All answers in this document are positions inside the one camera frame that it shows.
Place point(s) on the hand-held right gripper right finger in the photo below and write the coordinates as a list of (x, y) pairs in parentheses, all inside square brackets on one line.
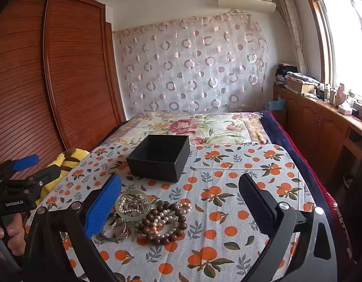
[(254, 202)]

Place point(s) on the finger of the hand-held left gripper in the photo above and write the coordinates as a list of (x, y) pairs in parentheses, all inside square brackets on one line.
[(26, 162), (44, 177)]

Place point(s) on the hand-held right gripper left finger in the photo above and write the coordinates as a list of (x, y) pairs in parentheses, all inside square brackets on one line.
[(101, 205)]

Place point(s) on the black cardboard box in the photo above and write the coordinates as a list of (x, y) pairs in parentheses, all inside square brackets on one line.
[(157, 164)]

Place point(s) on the person's left hand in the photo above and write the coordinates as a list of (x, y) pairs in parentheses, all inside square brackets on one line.
[(16, 235)]

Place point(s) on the yellow plush toy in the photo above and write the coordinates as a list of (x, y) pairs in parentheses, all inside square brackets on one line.
[(63, 164)]

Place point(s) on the orange print cloth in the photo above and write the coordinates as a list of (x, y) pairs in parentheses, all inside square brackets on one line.
[(228, 226)]

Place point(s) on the navy blue blanket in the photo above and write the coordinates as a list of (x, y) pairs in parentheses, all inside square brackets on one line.
[(286, 135)]

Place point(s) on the red blanket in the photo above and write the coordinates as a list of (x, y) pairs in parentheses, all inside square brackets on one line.
[(330, 205)]

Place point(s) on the brown wooden wardrobe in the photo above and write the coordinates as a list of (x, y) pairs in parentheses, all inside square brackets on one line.
[(66, 79)]

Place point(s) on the floral blanket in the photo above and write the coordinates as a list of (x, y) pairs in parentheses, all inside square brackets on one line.
[(198, 126)]

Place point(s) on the teal bag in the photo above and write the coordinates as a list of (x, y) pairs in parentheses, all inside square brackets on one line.
[(276, 105)]

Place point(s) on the wooden cabinet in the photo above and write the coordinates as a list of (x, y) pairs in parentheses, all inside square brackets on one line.
[(316, 123)]

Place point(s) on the brown cardboard box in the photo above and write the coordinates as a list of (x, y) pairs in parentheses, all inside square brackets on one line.
[(300, 88)]

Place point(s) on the dark cosmetic bottle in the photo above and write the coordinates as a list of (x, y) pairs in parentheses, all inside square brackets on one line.
[(321, 92)]

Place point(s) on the white tissue box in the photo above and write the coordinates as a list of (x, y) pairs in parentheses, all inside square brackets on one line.
[(345, 110)]

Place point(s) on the white cosmetic bottle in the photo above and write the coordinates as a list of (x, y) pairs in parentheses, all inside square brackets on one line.
[(333, 96)]

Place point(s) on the dark clothes pile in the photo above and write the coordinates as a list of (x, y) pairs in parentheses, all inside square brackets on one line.
[(282, 73)]

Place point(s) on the folded light cloth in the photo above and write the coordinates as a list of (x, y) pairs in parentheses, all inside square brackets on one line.
[(303, 77)]

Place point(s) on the pink figurine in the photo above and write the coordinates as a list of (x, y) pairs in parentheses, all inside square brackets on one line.
[(341, 94)]

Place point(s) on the window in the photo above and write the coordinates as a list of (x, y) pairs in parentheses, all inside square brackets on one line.
[(345, 50)]

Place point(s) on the patterned window curtain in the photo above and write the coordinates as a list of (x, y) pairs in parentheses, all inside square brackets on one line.
[(292, 26)]

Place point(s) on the circle pattern wall curtain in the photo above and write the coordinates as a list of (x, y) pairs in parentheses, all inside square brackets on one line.
[(192, 64)]

